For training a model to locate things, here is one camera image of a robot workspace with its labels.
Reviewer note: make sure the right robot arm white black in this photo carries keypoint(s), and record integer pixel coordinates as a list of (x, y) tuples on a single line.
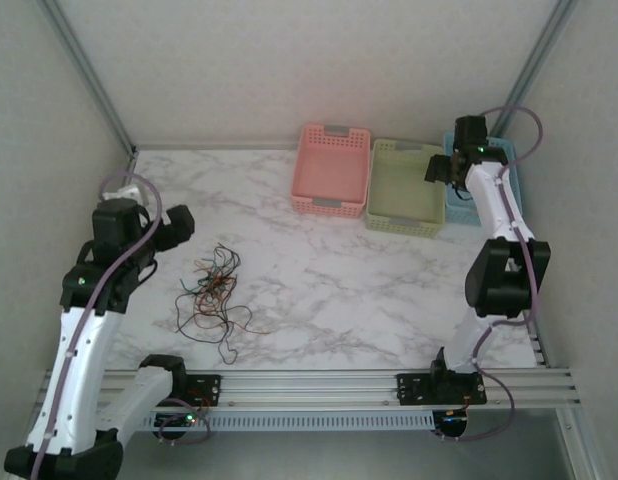
[(494, 210)]

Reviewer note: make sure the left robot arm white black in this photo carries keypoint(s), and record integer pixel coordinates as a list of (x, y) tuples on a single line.
[(84, 350)]

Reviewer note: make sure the blue plastic basket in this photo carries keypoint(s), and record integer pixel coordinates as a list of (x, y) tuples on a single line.
[(456, 210)]

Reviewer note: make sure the light green plastic basket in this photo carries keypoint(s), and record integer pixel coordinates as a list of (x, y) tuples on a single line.
[(404, 200)]

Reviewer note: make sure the pink plastic basket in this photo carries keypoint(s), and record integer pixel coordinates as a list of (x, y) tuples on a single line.
[(329, 170)]

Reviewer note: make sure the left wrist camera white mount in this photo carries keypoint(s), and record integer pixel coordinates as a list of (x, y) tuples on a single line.
[(124, 192)]

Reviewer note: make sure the aluminium table side rail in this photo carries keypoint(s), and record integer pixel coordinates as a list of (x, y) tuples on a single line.
[(539, 350), (133, 156)]

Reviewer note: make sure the aluminium frame post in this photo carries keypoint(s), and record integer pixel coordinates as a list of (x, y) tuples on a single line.
[(541, 50), (90, 70)]

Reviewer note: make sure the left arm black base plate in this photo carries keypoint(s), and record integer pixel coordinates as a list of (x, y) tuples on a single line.
[(204, 387)]

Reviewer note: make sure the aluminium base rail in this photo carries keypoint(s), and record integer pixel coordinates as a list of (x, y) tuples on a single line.
[(314, 390)]

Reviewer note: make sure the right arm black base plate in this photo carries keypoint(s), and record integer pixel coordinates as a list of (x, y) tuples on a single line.
[(414, 390)]

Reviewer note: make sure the aluminium frame leg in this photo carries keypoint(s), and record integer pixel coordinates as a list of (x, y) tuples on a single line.
[(579, 450)]

